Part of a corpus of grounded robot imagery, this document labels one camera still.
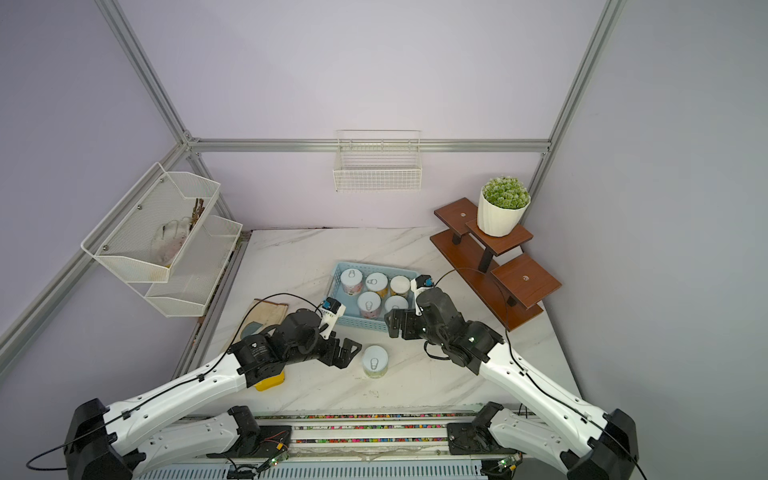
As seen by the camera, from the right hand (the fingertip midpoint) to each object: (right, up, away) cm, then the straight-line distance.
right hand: (402, 320), depth 76 cm
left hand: (-15, -6, 0) cm, 16 cm away
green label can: (-7, -13, +6) cm, 16 cm away
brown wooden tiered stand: (+31, +9, +10) cm, 34 cm away
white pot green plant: (+28, +31, +4) cm, 41 cm away
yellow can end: (-2, +2, +17) cm, 18 cm away
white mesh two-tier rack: (-62, +9, +14) cm, 64 cm away
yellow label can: (-8, +8, +22) cm, 25 cm away
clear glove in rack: (-62, +21, +2) cm, 66 cm away
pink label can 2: (-10, +2, +17) cm, 20 cm away
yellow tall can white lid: (0, +7, +21) cm, 22 cm away
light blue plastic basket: (-15, -2, +14) cm, 20 cm away
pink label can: (-16, +8, +23) cm, 29 cm away
